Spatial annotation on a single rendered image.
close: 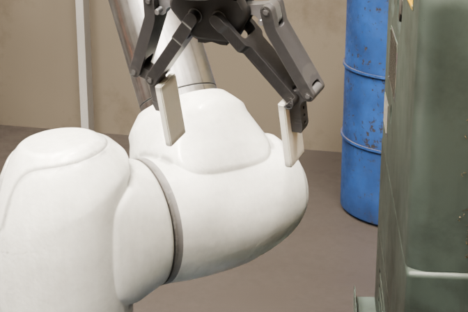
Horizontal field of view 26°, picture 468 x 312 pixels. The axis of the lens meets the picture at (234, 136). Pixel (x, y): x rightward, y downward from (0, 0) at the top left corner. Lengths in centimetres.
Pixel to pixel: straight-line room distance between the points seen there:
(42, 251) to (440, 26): 52
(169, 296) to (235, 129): 203
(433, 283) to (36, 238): 51
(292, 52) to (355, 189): 288
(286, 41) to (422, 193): 42
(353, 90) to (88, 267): 268
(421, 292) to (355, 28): 241
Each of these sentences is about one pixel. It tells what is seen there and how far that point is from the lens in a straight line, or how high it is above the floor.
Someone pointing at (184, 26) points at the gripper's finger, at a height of 122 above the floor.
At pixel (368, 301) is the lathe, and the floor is 54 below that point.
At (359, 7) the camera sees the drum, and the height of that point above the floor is 79.
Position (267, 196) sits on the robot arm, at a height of 98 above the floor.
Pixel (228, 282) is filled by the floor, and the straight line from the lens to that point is 329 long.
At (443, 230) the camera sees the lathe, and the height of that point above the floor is 92.
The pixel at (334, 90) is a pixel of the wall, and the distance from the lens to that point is 451.
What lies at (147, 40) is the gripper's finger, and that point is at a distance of 99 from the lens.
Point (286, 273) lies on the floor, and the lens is 336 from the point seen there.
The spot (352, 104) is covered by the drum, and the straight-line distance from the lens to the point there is 372.
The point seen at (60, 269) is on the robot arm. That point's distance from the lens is 109.
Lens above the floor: 140
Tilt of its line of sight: 17 degrees down
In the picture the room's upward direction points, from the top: straight up
